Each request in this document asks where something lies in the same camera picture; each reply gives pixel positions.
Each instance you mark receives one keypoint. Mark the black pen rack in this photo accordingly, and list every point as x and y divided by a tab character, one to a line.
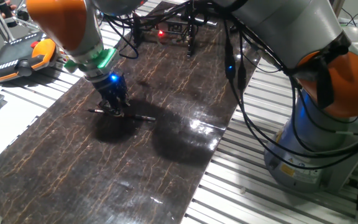
190	40

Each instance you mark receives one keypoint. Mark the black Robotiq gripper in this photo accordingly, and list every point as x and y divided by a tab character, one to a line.
112	88

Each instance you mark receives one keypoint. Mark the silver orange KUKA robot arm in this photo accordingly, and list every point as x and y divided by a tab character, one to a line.
291	28

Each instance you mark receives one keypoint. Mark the black handheld controller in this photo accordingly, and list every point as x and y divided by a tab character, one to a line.
6	14

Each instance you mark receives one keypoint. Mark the small white scrap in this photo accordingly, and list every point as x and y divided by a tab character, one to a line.
243	190

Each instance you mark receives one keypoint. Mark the person's hand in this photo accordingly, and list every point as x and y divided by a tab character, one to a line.
11	5

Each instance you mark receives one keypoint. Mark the dark marble pattern mat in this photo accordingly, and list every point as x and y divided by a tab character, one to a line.
73	171

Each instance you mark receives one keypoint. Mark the orange grey teach pendant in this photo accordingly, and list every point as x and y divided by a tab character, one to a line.
17	59

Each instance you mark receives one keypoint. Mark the silver threaded rod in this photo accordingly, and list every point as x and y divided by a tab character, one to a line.
205	21

